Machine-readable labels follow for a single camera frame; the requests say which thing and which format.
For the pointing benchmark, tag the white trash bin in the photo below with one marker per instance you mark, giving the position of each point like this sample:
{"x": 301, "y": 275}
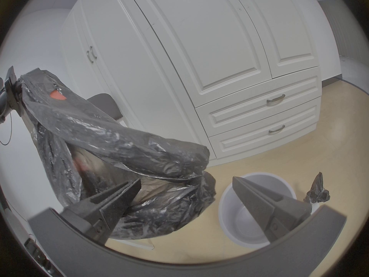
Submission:
{"x": 230, "y": 212}

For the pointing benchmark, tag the pale curtain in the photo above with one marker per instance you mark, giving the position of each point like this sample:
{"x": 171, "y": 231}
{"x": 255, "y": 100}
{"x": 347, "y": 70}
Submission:
{"x": 340, "y": 27}

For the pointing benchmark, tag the crumpled black plastic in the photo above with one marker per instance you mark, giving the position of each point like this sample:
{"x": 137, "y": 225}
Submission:
{"x": 317, "y": 190}

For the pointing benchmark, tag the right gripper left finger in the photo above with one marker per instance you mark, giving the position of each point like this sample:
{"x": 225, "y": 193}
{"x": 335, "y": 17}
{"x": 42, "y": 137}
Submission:
{"x": 115, "y": 206}

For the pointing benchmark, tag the white chair grey cushions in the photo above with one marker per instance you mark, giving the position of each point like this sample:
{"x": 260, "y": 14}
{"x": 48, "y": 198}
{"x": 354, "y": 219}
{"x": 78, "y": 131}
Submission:
{"x": 103, "y": 102}

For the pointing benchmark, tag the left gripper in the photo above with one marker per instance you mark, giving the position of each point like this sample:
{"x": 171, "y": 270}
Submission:
{"x": 11, "y": 97}

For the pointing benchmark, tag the white wardrobe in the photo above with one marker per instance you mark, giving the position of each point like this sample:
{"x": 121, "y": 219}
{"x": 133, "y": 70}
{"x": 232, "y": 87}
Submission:
{"x": 201, "y": 53}

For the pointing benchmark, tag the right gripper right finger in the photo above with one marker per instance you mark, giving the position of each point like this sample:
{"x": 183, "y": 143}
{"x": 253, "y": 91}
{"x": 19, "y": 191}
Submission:
{"x": 259, "y": 203}

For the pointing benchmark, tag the white printed wrapper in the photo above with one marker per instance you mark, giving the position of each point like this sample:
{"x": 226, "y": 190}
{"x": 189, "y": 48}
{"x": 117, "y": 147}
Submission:
{"x": 314, "y": 207}

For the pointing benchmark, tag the black plastic bag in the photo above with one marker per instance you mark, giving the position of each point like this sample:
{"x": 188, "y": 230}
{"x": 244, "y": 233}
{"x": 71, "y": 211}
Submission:
{"x": 101, "y": 131}

